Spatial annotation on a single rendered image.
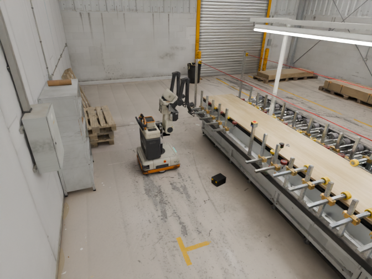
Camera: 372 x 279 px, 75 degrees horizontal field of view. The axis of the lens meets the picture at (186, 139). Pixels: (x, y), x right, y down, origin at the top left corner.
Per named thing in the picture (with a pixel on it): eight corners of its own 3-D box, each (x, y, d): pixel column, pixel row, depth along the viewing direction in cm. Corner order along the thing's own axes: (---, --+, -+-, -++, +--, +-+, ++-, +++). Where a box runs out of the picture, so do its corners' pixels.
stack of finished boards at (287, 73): (313, 75, 1050) (314, 71, 1042) (268, 79, 967) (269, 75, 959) (299, 71, 1112) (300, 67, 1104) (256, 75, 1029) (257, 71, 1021)
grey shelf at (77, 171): (65, 197, 367) (37, 98, 294) (67, 165, 441) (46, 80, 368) (96, 190, 381) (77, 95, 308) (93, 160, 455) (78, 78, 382)
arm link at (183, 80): (180, 76, 371) (182, 77, 362) (188, 77, 376) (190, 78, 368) (175, 103, 389) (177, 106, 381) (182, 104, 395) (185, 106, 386)
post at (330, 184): (317, 220, 248) (331, 182, 226) (314, 217, 251) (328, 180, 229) (320, 219, 250) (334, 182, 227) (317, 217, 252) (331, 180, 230)
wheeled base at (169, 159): (143, 175, 412) (142, 163, 400) (136, 156, 464) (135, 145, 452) (180, 168, 433) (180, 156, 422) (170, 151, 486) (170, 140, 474)
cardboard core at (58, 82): (46, 81, 335) (70, 79, 345) (47, 79, 342) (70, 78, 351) (48, 87, 339) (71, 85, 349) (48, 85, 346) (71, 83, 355)
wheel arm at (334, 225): (331, 230, 204) (332, 226, 202) (327, 226, 207) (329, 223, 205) (372, 215, 220) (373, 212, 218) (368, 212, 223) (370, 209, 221)
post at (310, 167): (300, 202, 268) (311, 166, 245) (298, 200, 271) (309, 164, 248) (302, 201, 269) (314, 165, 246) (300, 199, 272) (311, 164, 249)
